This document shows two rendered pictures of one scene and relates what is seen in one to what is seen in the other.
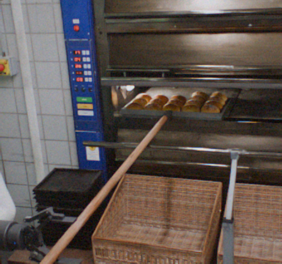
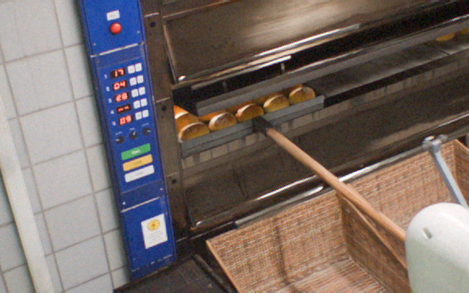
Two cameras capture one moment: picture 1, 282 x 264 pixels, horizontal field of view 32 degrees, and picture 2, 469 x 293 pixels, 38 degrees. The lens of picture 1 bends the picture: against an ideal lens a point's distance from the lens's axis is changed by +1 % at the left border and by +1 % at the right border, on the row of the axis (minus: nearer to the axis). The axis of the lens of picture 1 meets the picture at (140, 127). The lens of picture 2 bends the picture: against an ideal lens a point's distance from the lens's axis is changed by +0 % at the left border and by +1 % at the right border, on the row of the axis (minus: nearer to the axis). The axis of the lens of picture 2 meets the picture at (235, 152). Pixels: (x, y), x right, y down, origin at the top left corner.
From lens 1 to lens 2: 184 cm
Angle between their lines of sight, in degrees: 44
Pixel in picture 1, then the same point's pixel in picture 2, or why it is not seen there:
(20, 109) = not seen: outside the picture
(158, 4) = not seen: outside the picture
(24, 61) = not seen: outside the picture
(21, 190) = not seen: outside the picture
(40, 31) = (28, 54)
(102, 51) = (155, 56)
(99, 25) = (147, 11)
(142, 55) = (225, 43)
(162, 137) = (252, 161)
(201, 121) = (308, 116)
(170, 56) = (269, 34)
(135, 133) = (209, 172)
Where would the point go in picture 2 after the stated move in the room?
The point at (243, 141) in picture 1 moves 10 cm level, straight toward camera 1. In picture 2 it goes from (352, 121) to (373, 132)
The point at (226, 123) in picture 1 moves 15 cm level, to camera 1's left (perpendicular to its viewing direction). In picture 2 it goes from (338, 107) to (313, 124)
